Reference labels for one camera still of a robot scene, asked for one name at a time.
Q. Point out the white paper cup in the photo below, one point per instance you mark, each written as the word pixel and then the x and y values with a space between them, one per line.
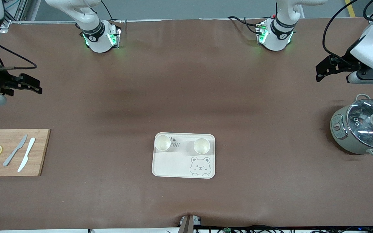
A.
pixel 162 143

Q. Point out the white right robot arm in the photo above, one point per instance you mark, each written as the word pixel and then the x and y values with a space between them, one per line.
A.
pixel 92 30

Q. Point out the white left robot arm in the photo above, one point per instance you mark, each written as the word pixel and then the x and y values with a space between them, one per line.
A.
pixel 278 34

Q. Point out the cream bear print tray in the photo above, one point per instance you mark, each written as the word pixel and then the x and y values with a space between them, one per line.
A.
pixel 173 165

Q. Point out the glass pot lid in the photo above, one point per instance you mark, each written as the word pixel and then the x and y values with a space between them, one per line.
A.
pixel 367 124

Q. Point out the grey-green electric pot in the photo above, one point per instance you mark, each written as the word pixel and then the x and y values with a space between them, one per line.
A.
pixel 340 136

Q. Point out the grey plastic knife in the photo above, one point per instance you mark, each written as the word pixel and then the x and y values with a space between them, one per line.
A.
pixel 15 150

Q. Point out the bamboo cutting board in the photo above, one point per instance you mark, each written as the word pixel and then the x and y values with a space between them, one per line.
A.
pixel 37 152

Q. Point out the white plastic knife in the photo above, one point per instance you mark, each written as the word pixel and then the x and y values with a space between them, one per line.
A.
pixel 27 154

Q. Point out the aluminium frame profile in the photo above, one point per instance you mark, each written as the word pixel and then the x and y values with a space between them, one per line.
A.
pixel 11 16

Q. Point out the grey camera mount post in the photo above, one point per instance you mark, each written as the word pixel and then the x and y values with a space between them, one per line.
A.
pixel 189 224

